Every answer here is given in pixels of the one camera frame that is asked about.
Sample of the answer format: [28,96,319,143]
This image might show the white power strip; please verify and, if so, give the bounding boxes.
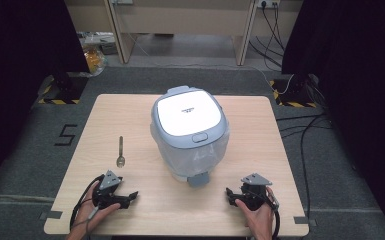
[256,0,281,9]

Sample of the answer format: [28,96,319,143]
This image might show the black tape strip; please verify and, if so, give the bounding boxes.
[39,210,64,221]
[293,215,317,227]

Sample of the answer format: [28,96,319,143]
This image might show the black power cables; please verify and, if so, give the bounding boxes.
[248,2,286,69]

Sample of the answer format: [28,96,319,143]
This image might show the beige wooden desk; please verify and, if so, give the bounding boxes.
[63,0,304,67]

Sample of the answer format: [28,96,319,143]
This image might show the black stand base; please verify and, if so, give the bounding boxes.
[37,71,90,106]
[269,73,318,109]

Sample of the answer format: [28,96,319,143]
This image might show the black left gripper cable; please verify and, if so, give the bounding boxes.
[68,174,105,235]

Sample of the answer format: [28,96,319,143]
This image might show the person's left hand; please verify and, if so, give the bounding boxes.
[75,184,122,232]

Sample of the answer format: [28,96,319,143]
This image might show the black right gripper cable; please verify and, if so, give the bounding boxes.
[263,190,281,240]

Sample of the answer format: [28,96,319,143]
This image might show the plastic bag with yellow contents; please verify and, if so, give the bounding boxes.
[82,44,109,76]

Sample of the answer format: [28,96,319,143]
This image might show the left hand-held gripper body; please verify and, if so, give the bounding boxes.
[92,169,124,210]

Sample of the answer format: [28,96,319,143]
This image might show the metal spoon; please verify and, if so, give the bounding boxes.
[116,135,126,168]

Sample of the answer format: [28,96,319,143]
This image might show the white and grey rice cooker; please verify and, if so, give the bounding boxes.
[149,85,230,188]

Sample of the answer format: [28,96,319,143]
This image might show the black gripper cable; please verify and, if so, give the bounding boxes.
[68,174,105,235]
[263,190,281,240]

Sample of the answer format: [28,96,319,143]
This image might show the pile of boxes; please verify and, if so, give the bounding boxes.
[76,31,118,56]

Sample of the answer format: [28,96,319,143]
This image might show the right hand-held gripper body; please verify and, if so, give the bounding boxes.
[240,172,273,212]

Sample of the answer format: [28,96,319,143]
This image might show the black curtain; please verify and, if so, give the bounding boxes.
[0,0,90,198]
[281,0,385,240]

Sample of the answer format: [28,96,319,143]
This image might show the person's right hand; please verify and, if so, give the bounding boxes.
[234,186,277,236]

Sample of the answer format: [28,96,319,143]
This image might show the black floor cables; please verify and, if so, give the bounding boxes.
[275,112,335,222]

